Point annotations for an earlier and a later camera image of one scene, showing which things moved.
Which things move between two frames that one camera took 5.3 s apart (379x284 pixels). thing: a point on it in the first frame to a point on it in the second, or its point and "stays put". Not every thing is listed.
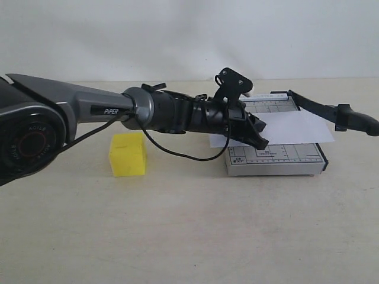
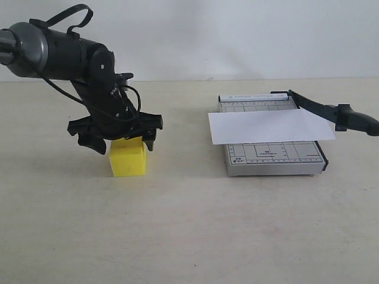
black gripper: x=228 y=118 to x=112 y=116
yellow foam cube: x=128 y=154 stays put
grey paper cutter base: x=280 y=160 stays put
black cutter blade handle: x=343 y=115 stays put
